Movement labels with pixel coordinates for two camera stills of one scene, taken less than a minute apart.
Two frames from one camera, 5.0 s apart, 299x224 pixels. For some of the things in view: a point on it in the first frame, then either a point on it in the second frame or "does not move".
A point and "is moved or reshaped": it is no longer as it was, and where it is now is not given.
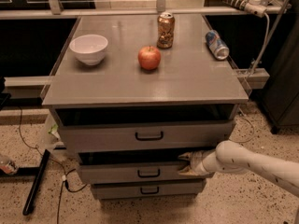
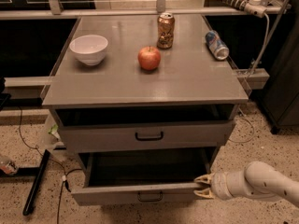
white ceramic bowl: (89, 49) does not move
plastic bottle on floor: (10, 168) does not move
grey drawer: (134, 168) is moved or reshaped
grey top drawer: (145, 127) does not move
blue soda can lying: (217, 46) does not move
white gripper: (196, 162) to (220, 185)
